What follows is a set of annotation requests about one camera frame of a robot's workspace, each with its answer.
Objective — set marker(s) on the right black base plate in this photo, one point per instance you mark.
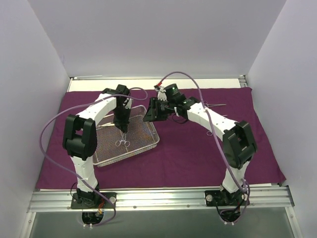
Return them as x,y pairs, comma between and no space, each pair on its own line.
223,198

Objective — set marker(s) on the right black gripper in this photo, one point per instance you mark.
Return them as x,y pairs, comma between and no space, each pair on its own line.
155,109

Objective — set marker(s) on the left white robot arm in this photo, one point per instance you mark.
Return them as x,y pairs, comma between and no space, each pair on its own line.
80,135

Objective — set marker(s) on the wire mesh instrument tray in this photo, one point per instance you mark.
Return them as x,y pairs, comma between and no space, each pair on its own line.
142,136

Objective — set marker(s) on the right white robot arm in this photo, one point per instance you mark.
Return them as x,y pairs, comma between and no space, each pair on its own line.
235,140

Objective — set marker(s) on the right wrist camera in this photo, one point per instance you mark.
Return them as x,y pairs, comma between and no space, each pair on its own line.
173,94

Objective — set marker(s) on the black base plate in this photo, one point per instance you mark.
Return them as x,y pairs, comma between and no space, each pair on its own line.
223,198
92,200

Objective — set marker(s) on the front aluminium rail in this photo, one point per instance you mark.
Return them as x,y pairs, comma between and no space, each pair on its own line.
161,199

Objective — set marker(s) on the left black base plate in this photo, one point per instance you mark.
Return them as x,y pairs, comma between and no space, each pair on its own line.
92,200

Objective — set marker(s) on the back aluminium rail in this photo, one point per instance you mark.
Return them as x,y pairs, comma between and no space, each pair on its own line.
89,77

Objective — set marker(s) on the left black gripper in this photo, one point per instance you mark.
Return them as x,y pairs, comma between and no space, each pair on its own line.
121,122

